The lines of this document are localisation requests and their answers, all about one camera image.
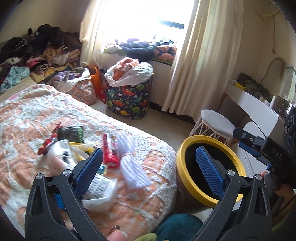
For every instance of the white foam net sleeve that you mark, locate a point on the white foam net sleeve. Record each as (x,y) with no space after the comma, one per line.
(131,170)

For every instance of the clothes pile on windowsill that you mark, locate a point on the clothes pile on windowsill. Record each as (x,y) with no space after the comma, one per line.
(162,49)

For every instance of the cream curtain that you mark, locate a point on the cream curtain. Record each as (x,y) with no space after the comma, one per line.
(91,34)
(206,59)

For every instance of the pink floral fabric bag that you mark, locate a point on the pink floral fabric bag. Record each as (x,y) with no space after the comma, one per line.
(84,92)

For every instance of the person right hand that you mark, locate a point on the person right hand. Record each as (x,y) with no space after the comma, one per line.
(281,201)

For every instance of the light blue garment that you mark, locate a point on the light blue garment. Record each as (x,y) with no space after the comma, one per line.
(13,77)

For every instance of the dinosaur print laundry basket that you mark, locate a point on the dinosaur print laundry basket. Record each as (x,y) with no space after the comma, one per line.
(131,101)

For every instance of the yellow white snack bag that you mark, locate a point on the yellow white snack bag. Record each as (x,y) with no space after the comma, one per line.
(81,151)

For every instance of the white printed plastic bag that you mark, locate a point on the white printed plastic bag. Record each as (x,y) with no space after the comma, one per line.
(95,191)

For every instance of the window with dark frame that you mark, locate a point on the window with dark frame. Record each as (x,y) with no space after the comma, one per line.
(143,20)

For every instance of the person left hand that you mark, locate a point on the person left hand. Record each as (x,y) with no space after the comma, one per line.
(115,234)

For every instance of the teal trouser knee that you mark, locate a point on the teal trouser knee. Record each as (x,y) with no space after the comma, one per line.
(178,227)

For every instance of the round vanity mirror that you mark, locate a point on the round vanity mirror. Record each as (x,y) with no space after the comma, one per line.
(281,79)

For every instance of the dark bag on desk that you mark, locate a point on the dark bag on desk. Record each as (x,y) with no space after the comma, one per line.
(254,88)

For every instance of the red snack wrapper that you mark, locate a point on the red snack wrapper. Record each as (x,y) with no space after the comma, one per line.
(43,150)

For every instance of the right cream curtain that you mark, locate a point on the right cream curtain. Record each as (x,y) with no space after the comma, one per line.
(206,59)

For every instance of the white plastic bag with clothes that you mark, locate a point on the white plastic bag with clothes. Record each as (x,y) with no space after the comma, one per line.
(128,71)

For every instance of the white wire frame stool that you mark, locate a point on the white wire frame stool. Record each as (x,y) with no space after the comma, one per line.
(215,125)

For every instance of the red candy tube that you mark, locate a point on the red candy tube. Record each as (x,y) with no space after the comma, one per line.
(110,155)

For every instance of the peach patterned bed quilt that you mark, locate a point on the peach patterned bed quilt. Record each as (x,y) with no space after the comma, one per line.
(29,117)

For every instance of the yellow rim black trash bin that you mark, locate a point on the yellow rim black trash bin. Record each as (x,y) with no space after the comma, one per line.
(194,192)

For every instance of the orange bag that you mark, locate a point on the orange bag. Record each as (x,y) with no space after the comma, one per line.
(95,77)

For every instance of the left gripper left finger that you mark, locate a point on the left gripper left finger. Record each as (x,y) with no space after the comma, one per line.
(85,171)

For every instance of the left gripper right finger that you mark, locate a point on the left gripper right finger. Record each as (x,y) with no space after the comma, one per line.
(211,169)

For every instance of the dark green snack wrapper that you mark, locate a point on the dark green snack wrapper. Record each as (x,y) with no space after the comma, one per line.
(72,134)

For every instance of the pile of clothes on bed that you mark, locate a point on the pile of clothes on bed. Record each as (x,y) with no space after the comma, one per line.
(40,53)

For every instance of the left cream curtain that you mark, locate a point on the left cream curtain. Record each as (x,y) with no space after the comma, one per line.
(91,34)

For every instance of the white garment on floral bag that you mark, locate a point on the white garment on floral bag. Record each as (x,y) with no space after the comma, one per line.
(64,81)

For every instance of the white vanity desk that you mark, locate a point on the white vanity desk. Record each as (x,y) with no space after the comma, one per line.
(248,112)

